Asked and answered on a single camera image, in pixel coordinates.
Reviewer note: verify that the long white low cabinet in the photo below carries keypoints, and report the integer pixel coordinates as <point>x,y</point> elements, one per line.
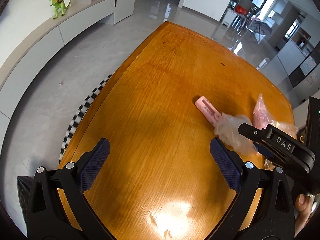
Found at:
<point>33,53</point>

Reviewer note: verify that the pink snack stick wrapper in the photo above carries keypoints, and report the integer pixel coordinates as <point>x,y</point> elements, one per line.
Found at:
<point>208,110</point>

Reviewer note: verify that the person's right hand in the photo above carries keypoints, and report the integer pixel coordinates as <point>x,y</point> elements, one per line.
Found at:
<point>304,206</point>

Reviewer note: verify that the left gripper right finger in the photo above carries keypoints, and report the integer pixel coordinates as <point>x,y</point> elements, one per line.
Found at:
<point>262,207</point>

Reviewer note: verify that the green toy dinosaur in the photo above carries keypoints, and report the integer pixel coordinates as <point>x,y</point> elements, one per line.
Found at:
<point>59,5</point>

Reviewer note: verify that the black trash bag bin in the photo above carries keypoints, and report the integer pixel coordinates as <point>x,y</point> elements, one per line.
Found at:
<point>24,184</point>

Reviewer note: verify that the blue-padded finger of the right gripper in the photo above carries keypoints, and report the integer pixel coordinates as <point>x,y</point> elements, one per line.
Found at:
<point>265,150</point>

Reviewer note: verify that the checkered black white rug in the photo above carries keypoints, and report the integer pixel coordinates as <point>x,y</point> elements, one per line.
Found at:
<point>80,113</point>

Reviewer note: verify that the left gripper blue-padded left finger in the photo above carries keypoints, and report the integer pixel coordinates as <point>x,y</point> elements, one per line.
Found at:
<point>57,206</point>

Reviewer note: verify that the pink patterned plastic bag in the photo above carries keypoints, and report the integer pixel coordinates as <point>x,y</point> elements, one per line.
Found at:
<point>261,116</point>

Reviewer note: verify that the clear plastic bag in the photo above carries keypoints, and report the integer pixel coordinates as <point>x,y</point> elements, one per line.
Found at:
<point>227,131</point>

